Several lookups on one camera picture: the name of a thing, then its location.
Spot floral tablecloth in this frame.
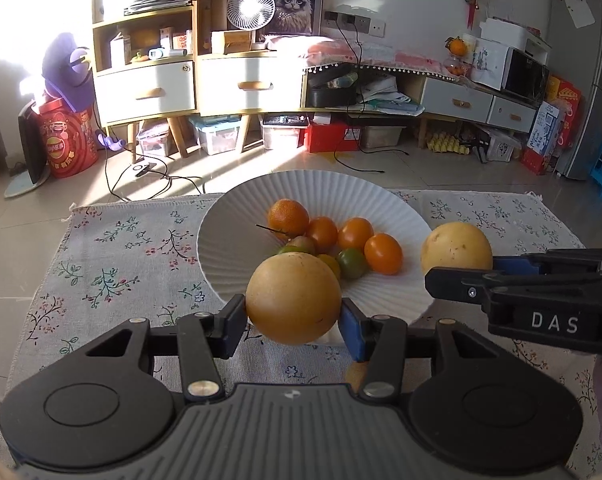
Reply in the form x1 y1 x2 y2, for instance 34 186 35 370
8 189 602 480

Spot yellow egg tray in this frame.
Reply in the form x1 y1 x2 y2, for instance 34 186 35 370
427 131 472 156

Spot wooden shelf cabinet white drawers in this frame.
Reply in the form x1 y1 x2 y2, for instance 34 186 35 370
91 0 306 158

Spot lace-edged cloth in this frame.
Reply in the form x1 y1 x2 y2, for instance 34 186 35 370
303 39 456 82

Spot cardboard box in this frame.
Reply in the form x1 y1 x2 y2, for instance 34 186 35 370
211 30 255 56

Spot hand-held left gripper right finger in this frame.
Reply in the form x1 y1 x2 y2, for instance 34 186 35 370
340 297 502 403

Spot black panel on round stand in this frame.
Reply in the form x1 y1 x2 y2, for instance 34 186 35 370
3 101 52 198

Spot white ribbed plate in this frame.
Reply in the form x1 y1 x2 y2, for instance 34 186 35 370
196 170 434 347

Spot white desk fan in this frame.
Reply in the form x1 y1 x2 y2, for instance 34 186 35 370
226 0 276 32

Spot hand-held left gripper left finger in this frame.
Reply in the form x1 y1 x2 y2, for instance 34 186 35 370
83 294 246 406

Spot wall power outlets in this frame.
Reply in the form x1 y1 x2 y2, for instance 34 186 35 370
324 10 372 37

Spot purple plush toy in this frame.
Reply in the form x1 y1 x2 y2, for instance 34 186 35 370
41 32 98 113

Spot red printed carton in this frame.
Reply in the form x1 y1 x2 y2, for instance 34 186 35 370
548 75 583 148

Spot purple plastic toy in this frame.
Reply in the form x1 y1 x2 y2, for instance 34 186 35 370
96 129 130 152

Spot red printed bucket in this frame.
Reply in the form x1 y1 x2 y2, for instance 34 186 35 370
37 99 102 179

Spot grey refrigerator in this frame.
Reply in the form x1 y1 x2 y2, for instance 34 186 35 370
546 0 602 181

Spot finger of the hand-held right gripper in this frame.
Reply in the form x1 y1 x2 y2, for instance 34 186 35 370
425 266 602 306
492 247 602 276

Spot orange fruit decoration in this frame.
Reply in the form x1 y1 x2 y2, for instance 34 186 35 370
443 35 470 77

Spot white printed box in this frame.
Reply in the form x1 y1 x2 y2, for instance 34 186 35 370
485 132 522 163

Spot oval yellow passion fruit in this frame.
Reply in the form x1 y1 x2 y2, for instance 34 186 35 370
421 222 494 277

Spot mandarin with twig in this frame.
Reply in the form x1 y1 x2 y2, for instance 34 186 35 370
256 199 310 242

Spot black case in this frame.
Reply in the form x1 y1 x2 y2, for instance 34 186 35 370
307 85 358 109

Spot small red box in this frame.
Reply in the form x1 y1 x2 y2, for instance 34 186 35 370
521 147 552 176

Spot clear storage box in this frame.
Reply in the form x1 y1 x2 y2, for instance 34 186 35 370
189 115 242 156
260 115 310 151
136 122 172 157
358 125 406 150

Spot orange cherry tomato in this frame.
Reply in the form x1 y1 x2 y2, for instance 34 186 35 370
306 216 339 253
364 233 404 276
337 217 375 253

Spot low cabinet white drawers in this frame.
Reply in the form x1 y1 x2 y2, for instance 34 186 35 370
303 67 539 148

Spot round yellow passion fruit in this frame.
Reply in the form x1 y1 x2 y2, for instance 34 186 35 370
245 252 342 345

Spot blue white printed carton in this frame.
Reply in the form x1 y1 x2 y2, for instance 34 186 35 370
527 101 566 155

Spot black cable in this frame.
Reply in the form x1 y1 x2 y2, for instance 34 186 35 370
105 110 205 204

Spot yellow-orange cherry tomato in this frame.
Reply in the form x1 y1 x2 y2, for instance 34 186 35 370
317 254 342 281

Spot white appliance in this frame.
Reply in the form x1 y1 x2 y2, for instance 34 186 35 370
480 17 552 64

